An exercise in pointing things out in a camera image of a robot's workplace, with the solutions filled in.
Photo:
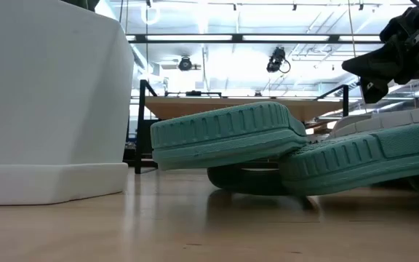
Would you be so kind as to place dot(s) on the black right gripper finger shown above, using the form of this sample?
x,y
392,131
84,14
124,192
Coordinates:
x,y
377,63
375,91

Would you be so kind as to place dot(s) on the grey rubber slide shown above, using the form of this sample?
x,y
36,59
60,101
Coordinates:
x,y
384,120

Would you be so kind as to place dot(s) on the teal rubber slide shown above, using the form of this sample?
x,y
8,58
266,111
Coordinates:
x,y
224,134
358,163

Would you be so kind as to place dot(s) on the potted plant in white pot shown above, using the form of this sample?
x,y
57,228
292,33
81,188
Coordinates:
x,y
49,102

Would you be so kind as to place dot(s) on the black hanging overhead camera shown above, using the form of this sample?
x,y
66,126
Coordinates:
x,y
185,63
276,60

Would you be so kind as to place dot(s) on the black overhead frame bar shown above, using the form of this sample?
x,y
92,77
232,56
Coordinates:
x,y
238,38

